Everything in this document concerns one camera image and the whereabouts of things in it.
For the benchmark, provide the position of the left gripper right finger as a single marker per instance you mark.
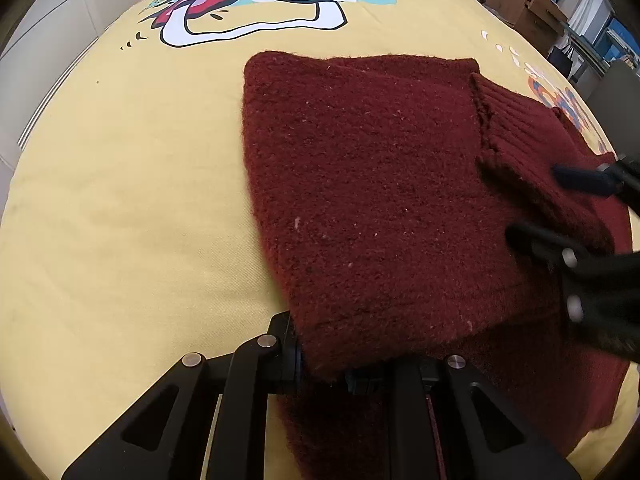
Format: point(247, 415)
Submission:
point(451, 423)

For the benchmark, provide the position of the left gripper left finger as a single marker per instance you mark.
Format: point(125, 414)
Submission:
point(204, 418)

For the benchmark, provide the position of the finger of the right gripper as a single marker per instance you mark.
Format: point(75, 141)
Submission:
point(619, 179)
point(599, 302)

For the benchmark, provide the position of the dark red knit sweater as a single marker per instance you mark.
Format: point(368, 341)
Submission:
point(382, 188)

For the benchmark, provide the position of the grey green chair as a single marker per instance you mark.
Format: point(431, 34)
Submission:
point(616, 104)

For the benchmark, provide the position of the wooden drawer cabinet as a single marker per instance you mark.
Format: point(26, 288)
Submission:
point(540, 22)

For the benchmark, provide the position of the yellow dinosaur print bedspread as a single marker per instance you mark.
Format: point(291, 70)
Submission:
point(129, 236)

